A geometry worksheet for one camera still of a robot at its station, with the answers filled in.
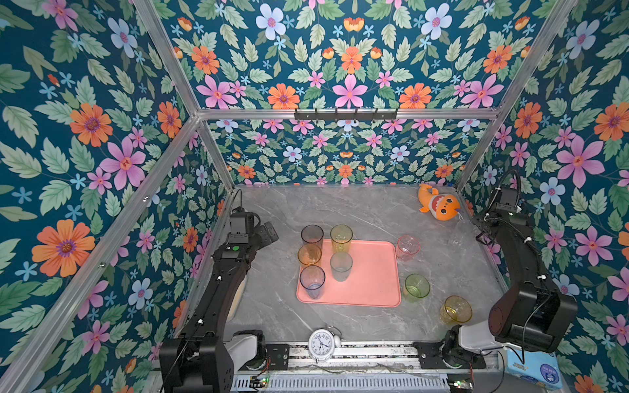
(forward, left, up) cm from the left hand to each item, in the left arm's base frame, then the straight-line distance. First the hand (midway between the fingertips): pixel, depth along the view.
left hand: (265, 231), depth 83 cm
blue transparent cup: (-14, -15, -11) cm, 23 cm away
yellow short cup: (-27, -63, -17) cm, 71 cm away
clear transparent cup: (+2, -76, -12) cm, 77 cm away
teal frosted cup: (-7, -26, -15) cm, 31 cm away
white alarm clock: (-33, -17, -14) cm, 40 cm away
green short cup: (-18, -52, -17) cm, 58 cm away
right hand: (-5, -79, +3) cm, 79 cm away
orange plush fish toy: (+13, -71, -10) cm, 73 cm away
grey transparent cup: (+1, -16, -6) cm, 17 cm away
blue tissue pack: (-45, -78, -11) cm, 91 cm away
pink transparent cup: (-2, -53, -15) cm, 55 cm away
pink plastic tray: (-12, -39, -20) cm, 45 cm away
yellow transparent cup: (-3, -14, -13) cm, 20 cm away
